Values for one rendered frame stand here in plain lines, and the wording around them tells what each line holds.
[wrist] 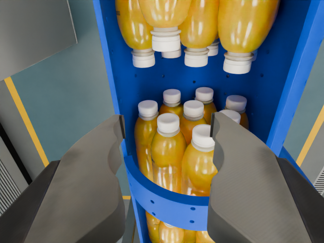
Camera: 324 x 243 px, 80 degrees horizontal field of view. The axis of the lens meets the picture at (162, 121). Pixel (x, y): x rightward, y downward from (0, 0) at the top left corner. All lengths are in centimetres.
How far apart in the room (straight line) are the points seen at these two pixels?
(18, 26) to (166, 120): 87
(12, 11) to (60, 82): 76
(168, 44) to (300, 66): 15
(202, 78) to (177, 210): 30
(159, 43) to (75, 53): 134
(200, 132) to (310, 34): 17
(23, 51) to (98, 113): 83
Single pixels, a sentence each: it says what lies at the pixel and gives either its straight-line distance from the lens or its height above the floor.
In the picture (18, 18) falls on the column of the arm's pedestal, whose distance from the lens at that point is 109.
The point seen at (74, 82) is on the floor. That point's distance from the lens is 167.
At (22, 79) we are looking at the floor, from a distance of 188.
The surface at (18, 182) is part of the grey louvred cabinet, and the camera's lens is 242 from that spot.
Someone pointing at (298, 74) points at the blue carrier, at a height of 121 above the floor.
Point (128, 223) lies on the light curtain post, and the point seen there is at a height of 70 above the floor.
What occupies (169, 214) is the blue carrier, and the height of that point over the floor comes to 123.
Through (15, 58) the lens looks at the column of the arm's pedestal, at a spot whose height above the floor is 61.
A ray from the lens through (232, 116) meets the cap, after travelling 36.
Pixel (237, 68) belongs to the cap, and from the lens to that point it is 31.
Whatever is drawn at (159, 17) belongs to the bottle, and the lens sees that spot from 26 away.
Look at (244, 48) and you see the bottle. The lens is 29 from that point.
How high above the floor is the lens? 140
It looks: 57 degrees down
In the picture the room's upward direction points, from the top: 176 degrees counter-clockwise
